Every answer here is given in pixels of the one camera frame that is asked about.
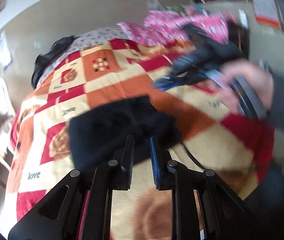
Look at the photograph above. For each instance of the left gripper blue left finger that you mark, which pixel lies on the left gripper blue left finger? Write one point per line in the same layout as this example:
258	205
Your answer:
123	171

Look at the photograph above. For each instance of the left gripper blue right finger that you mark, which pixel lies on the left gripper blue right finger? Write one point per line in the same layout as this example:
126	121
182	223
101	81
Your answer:
163	179

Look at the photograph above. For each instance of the black knit pants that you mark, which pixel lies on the black knit pants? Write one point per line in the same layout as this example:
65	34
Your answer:
97	134

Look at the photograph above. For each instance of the person's right hand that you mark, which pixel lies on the person's right hand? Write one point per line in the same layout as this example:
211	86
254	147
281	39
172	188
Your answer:
244	88

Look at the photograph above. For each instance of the pink penguin print quilt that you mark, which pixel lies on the pink penguin print quilt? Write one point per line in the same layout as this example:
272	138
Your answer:
163	27

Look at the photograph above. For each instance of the orange red patterned blanket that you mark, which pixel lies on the orange red patterned blanket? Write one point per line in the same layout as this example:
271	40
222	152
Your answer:
83	112

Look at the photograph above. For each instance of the white floral bed sheet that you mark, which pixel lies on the white floral bed sheet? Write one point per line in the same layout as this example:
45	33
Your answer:
89	39

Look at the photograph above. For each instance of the black shiny garment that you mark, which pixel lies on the black shiny garment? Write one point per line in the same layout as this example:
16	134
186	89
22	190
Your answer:
44	60

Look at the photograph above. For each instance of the white red wall calendar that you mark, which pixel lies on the white red wall calendar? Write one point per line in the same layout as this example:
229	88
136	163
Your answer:
265	13

